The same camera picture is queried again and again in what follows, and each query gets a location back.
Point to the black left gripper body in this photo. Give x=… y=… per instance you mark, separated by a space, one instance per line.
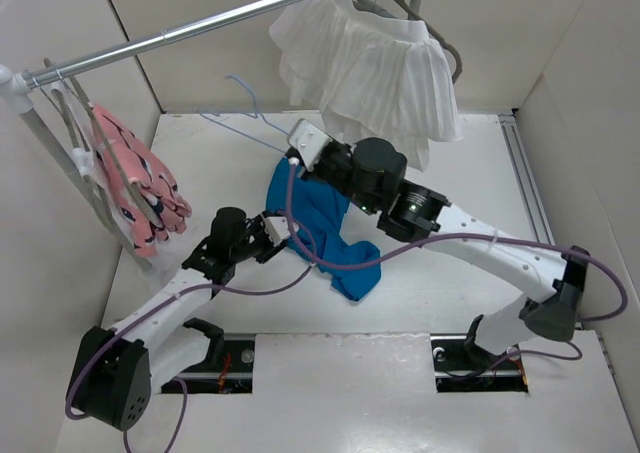
x=256 y=242

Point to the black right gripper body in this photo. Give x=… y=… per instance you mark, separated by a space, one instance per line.
x=338 y=167

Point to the blue t shirt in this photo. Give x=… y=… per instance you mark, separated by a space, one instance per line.
x=321 y=209

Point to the light blue wire hanger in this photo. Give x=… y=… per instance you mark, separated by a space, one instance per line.
x=254 y=113

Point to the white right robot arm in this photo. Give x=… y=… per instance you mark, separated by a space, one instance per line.
x=371 y=175

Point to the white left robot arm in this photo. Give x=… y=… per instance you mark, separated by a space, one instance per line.
x=118 y=369

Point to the grey hanger holding skirt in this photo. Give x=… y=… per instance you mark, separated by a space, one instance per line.
x=372 y=6

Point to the grey velvet hanger inner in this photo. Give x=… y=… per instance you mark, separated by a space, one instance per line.
x=135 y=195

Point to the grey velvet hanger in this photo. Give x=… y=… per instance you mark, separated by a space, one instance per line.
x=135 y=195
x=82 y=153

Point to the grey velvet hanger outer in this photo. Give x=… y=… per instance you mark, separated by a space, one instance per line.
x=82 y=153

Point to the white pleated skirt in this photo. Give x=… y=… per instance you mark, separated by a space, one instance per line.
x=368 y=76

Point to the pink shark print garment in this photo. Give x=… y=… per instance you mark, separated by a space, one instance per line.
x=150 y=176

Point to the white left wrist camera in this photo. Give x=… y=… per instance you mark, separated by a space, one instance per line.
x=277 y=229

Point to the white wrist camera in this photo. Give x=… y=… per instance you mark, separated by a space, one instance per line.
x=277 y=229
x=308 y=142

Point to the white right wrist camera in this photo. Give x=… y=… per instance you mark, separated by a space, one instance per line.
x=308 y=142

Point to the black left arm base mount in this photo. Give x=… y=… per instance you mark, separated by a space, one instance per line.
x=230 y=368

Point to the aluminium rail right edge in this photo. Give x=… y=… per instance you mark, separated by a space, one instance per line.
x=526 y=182

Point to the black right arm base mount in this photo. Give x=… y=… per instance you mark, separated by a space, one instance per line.
x=460 y=366

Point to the silver clothes rack rail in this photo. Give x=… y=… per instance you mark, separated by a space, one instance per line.
x=32 y=80

